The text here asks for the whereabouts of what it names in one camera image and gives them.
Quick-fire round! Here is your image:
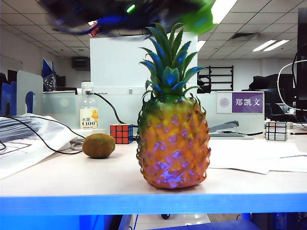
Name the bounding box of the ceiling air vent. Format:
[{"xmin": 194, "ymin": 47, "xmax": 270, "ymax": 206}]
[{"xmin": 231, "ymin": 32, "xmax": 260, "ymax": 40}]

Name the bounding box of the dark wall-mounted box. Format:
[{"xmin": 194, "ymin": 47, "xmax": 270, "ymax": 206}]
[{"xmin": 71, "ymin": 57, "xmax": 91, "ymax": 71}]

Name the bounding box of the thin black cable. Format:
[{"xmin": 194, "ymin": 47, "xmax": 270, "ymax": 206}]
[{"xmin": 0, "ymin": 115, "xmax": 89, "ymax": 155}]

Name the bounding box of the double ceiling light strip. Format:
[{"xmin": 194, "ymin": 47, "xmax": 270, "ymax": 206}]
[{"xmin": 253, "ymin": 40, "xmax": 290, "ymax": 52}]

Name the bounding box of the white bookend with cutout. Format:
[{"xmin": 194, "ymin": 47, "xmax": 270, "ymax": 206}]
[{"xmin": 16, "ymin": 70, "xmax": 44, "ymax": 116}]

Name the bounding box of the black wall rack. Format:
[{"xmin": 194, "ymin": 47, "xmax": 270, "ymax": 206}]
[{"xmin": 198, "ymin": 66, "xmax": 235, "ymax": 93}]

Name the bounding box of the frosted glass desk partition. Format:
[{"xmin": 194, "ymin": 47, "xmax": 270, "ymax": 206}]
[{"xmin": 43, "ymin": 92, "xmax": 264, "ymax": 135}]

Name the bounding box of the wide ceiling light panel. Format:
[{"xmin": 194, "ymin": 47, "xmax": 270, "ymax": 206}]
[{"xmin": 211, "ymin": 0, "xmax": 238, "ymax": 24}]

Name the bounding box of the brown plastic kiwi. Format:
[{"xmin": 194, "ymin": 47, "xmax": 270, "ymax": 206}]
[{"xmin": 82, "ymin": 133, "xmax": 116, "ymax": 159}]

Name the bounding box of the black looped cable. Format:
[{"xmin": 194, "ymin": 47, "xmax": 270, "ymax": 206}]
[{"xmin": 291, "ymin": 44, "xmax": 307, "ymax": 111}]

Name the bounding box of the stack of printed papers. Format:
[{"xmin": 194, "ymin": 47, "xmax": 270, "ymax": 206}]
[{"xmin": 0, "ymin": 117, "xmax": 39, "ymax": 143}]

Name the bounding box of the blue bookend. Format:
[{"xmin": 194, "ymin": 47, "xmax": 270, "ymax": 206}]
[{"xmin": 0, "ymin": 81, "xmax": 17, "ymax": 117}]

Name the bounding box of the silver mirror cube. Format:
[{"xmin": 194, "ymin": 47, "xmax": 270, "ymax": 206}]
[{"xmin": 264, "ymin": 121, "xmax": 288, "ymax": 142}]

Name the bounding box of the white power strip cable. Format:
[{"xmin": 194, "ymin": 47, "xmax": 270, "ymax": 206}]
[{"xmin": 69, "ymin": 138, "xmax": 85, "ymax": 151}]

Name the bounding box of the white power strip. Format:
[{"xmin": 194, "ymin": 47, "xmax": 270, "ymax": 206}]
[{"xmin": 71, "ymin": 128, "xmax": 107, "ymax": 139}]

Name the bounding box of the grey flat tray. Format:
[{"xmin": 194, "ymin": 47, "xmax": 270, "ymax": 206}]
[{"xmin": 210, "ymin": 133, "xmax": 255, "ymax": 140}]

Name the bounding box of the grey stapler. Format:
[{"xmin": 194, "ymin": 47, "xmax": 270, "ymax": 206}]
[{"xmin": 208, "ymin": 120, "xmax": 240, "ymax": 134}]

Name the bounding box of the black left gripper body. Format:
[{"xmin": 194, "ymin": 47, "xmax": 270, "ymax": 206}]
[{"xmin": 153, "ymin": 0, "xmax": 200, "ymax": 24}]

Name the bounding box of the thick black cable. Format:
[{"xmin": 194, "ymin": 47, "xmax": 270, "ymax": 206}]
[{"xmin": 91, "ymin": 92, "xmax": 263, "ymax": 136}]

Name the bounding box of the white looped cable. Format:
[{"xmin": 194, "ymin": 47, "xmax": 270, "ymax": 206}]
[{"xmin": 277, "ymin": 59, "xmax": 307, "ymax": 112}]

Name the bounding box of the white paper sheet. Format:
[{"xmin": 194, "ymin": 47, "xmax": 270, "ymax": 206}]
[
  {"xmin": 270, "ymin": 155, "xmax": 307, "ymax": 173},
  {"xmin": 208, "ymin": 138, "xmax": 300, "ymax": 168},
  {"xmin": 210, "ymin": 158, "xmax": 280, "ymax": 175}
]

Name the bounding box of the translucent red-printed plastic bag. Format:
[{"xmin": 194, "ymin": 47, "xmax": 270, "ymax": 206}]
[{"xmin": 0, "ymin": 114, "xmax": 84, "ymax": 180}]

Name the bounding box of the red Chinese knot ornament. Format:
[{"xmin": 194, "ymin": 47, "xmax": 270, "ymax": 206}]
[{"xmin": 87, "ymin": 20, "xmax": 100, "ymax": 38}]

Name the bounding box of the white AOC monitor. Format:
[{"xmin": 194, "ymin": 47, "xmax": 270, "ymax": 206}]
[{"xmin": 76, "ymin": 35, "xmax": 216, "ymax": 96}]

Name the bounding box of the clear C100 drink bottle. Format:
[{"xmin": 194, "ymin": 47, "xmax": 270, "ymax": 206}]
[{"xmin": 78, "ymin": 82, "xmax": 99, "ymax": 130}]

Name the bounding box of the black computer monitor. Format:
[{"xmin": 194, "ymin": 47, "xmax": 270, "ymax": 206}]
[{"xmin": 296, "ymin": 8, "xmax": 307, "ymax": 123}]

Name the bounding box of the plastic pineapple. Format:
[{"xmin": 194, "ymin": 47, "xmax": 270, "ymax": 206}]
[{"xmin": 136, "ymin": 23, "xmax": 212, "ymax": 190}]

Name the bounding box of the coloured Rubik's cube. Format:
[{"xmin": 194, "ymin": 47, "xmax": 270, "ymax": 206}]
[{"xmin": 109, "ymin": 123, "xmax": 134, "ymax": 145}]

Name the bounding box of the blue perforated file holder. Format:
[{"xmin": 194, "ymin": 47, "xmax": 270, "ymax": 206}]
[{"xmin": 42, "ymin": 58, "xmax": 58, "ymax": 92}]

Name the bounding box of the purple and white name plate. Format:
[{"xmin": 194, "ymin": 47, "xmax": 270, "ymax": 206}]
[{"xmin": 215, "ymin": 91, "xmax": 264, "ymax": 115}]

